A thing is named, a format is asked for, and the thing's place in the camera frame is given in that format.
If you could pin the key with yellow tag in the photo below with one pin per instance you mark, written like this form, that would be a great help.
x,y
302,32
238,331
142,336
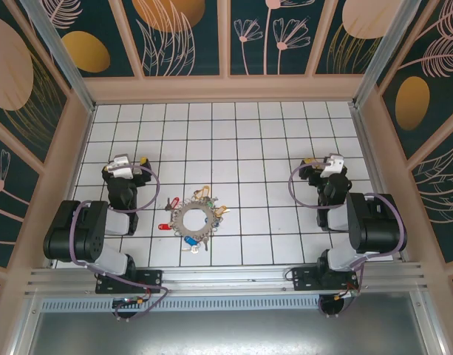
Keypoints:
x,y
221,211
205,189

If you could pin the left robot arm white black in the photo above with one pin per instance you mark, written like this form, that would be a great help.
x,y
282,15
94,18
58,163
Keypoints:
x,y
74,233

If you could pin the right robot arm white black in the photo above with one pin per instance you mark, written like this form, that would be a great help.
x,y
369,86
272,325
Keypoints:
x,y
377,225

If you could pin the dark metal key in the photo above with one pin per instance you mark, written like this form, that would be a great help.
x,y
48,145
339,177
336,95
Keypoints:
x,y
169,204

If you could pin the key with green tag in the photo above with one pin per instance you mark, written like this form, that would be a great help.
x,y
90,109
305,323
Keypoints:
x,y
210,202

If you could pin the key with small blue tag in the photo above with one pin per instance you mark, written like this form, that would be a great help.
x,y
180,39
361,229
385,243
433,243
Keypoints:
x,y
216,222

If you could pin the silver metal key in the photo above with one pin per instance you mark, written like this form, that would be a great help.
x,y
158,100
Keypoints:
x,y
205,246

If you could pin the black round base cover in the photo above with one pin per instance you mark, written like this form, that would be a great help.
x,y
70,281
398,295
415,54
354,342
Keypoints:
x,y
333,307
128,312

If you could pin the grey metal sheet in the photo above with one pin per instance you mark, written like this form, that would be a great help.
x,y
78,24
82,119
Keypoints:
x,y
226,333

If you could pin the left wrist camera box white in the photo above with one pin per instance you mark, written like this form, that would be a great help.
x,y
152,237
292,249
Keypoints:
x,y
119,166

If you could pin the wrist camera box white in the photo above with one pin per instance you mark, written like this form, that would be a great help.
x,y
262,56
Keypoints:
x,y
331,166
119,166

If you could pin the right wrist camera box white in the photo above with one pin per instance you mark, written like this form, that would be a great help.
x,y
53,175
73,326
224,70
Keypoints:
x,y
331,166

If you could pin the aluminium side rail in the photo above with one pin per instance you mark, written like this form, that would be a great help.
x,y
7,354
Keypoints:
x,y
370,162

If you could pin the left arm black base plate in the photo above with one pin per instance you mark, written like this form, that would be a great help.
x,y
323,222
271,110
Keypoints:
x,y
148,281

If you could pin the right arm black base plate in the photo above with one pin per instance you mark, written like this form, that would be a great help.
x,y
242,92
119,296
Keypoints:
x,y
307,279

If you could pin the aluminium corner post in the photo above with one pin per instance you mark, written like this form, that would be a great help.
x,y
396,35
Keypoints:
x,y
381,51
63,59

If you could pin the aluminium mounting rail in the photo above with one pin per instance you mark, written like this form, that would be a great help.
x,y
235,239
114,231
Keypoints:
x,y
226,275

